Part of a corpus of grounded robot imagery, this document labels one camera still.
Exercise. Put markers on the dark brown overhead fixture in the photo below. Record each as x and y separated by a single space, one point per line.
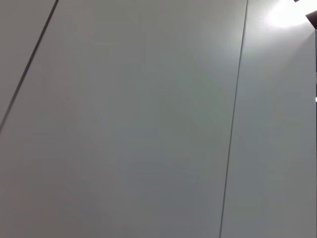
312 18

